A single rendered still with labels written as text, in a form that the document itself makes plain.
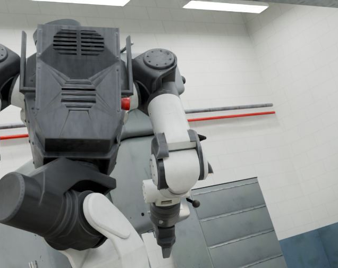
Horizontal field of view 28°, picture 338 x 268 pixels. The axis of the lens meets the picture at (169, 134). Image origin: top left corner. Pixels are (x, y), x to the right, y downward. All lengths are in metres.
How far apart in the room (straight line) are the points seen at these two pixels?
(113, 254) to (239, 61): 8.58
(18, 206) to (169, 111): 0.46
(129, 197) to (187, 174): 0.73
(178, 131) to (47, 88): 0.33
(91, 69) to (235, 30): 8.82
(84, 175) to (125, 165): 0.75
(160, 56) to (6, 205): 0.58
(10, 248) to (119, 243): 1.25
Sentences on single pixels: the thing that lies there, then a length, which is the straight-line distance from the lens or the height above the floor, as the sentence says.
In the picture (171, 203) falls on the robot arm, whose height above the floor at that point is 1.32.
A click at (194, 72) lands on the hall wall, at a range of 9.28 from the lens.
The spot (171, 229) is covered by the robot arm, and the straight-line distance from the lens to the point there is 1.96.
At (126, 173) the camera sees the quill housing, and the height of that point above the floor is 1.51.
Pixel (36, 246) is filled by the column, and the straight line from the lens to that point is 2.60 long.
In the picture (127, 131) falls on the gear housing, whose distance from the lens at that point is 2.25.
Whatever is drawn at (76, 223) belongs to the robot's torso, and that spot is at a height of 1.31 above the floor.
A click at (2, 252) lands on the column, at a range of 2.83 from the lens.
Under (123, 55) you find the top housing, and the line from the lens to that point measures 2.25.
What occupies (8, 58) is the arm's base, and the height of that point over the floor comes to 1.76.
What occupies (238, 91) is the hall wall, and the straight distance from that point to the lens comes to 9.77.
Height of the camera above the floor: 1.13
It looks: 12 degrees up
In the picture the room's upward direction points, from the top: 17 degrees counter-clockwise
